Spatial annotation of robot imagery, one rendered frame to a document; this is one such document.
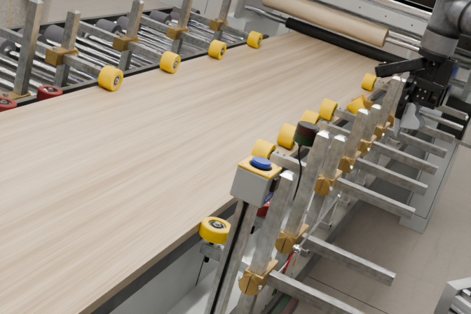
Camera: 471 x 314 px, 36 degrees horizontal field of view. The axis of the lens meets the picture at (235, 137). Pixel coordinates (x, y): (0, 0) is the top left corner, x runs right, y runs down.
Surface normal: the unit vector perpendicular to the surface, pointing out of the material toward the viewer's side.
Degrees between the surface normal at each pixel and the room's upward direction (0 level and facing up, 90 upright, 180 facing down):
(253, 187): 90
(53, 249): 0
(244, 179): 90
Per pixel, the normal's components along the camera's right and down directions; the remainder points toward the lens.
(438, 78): -0.50, 0.17
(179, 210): 0.27, -0.90
